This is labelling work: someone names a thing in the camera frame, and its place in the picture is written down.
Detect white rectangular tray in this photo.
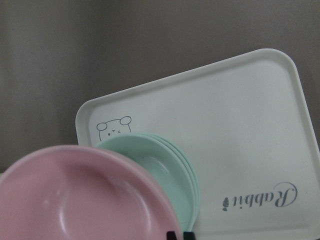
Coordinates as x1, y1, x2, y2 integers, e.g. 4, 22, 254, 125
75, 48, 320, 240

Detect small pink bowl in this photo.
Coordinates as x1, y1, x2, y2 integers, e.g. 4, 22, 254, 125
0, 145, 181, 240

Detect green stacked bowls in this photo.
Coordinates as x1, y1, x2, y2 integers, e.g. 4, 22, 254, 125
96, 132, 200, 232

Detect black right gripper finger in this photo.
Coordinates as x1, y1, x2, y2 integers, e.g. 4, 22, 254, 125
166, 227, 196, 240

